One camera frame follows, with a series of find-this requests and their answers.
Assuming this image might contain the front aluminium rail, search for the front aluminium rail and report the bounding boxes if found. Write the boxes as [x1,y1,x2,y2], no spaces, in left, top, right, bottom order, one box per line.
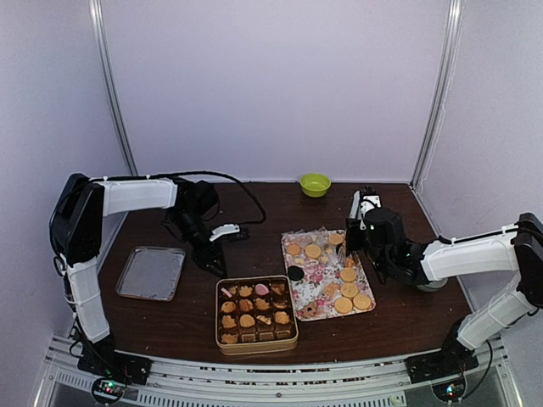
[30,336,524,406]

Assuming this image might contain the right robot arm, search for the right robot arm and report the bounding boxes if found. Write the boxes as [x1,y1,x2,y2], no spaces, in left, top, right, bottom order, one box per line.
[345,208,542,375]

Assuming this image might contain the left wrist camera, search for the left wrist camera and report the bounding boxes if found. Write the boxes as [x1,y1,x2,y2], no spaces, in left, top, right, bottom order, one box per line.
[210,224,250,242]

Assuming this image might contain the black sandwich cookie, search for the black sandwich cookie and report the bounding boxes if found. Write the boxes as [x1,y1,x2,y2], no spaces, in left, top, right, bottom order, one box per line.
[287,265,305,282]

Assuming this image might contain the left aluminium frame post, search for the left aluminium frame post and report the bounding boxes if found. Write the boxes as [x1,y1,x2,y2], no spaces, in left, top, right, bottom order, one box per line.
[88,0,138,176]

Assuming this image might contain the orange sandwich cookie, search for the orange sandwich cookie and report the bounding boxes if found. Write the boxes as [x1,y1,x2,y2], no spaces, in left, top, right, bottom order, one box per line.
[238,298,254,313]

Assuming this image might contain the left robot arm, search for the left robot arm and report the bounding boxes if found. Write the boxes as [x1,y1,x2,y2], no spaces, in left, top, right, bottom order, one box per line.
[49,173,241,376]

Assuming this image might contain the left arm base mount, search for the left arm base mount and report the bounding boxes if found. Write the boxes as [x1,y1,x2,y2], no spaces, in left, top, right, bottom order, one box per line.
[77,353,152,405]

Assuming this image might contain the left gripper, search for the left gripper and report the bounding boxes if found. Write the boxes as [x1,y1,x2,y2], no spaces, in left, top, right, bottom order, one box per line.
[170,209,228,279]

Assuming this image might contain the gold cookie tin box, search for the gold cookie tin box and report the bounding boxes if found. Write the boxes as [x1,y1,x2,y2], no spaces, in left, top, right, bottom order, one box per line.
[215,275,299,356]

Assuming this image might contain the silver tin lid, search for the silver tin lid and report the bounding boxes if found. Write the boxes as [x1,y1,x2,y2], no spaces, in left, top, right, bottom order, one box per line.
[115,246,186,302]

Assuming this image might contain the pink round cookie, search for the pink round cookie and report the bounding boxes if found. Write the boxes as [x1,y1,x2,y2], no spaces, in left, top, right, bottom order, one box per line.
[254,283,269,297]
[221,287,232,298]

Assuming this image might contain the round golden biscuit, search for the round golden biscuit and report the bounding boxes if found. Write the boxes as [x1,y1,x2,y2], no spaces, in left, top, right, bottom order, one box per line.
[334,297,354,315]
[352,293,372,310]

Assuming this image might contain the green plastic bowl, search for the green plastic bowl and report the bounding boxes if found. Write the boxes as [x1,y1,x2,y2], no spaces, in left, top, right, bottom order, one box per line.
[299,173,332,198]

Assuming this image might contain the aluminium frame post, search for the aluminium frame post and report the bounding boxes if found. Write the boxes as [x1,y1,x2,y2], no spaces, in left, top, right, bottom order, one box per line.
[411,0,464,192]
[88,0,138,176]

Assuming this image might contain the flower shaped cookie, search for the flower shaped cookie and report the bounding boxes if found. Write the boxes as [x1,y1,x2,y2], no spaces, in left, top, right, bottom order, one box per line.
[238,286,253,298]

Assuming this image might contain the right aluminium frame post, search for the right aluminium frame post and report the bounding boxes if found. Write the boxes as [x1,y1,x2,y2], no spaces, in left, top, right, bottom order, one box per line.
[411,0,464,192]

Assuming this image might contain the floral cookie tray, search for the floral cookie tray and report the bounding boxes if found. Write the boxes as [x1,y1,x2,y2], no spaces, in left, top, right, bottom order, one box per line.
[281,227,377,322]

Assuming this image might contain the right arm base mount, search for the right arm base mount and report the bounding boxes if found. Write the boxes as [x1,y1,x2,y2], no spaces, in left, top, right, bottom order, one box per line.
[406,351,479,403]

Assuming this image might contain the pale ceramic bowl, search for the pale ceramic bowl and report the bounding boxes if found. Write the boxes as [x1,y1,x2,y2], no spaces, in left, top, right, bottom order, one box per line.
[416,278,448,293]

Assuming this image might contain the steel kitchen tongs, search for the steel kitchen tongs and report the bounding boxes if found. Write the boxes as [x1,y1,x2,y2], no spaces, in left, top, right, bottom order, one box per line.
[335,191,365,266]

